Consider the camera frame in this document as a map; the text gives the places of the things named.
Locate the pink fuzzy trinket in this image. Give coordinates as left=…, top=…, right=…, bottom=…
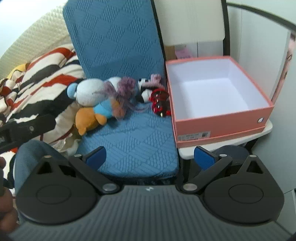
left=150, top=73, right=163, bottom=87

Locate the blue quilted chair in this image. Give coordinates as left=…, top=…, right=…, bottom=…
left=62, top=0, right=179, bottom=180

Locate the red shiny toy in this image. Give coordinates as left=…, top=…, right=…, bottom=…
left=149, top=88, right=171, bottom=118

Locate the pink paper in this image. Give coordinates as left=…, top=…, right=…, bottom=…
left=175, top=47, right=194, bottom=60

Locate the purple yarn-hair doll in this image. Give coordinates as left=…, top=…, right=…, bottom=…
left=104, top=76, right=153, bottom=121

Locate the white and blue plush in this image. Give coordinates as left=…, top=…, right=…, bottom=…
left=67, top=77, right=121, bottom=108

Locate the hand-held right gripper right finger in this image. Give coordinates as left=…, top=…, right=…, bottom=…
left=180, top=146, right=265, bottom=194

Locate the person's left hand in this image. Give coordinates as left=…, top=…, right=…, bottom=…
left=0, top=158, right=19, bottom=234

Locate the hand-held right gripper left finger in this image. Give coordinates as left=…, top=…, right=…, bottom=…
left=35, top=146, right=121, bottom=194

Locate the striped red black blanket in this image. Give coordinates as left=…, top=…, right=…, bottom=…
left=0, top=44, right=86, bottom=163

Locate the cream quilted headboard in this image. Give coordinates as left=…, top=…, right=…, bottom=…
left=0, top=5, right=73, bottom=79

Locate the brown cardboard box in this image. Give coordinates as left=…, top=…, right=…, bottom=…
left=164, top=45, right=176, bottom=61

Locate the person's leg in jeans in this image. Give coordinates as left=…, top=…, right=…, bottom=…
left=13, top=139, right=71, bottom=193

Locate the white chair black frame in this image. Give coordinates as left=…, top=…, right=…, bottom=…
left=151, top=0, right=274, bottom=183

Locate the pink cardboard box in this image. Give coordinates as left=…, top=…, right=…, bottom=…
left=165, top=56, right=274, bottom=148

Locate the orange bear plush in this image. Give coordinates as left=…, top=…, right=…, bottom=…
left=74, top=98, right=126, bottom=137

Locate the panda plush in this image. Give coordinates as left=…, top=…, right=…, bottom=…
left=135, top=77, right=155, bottom=103

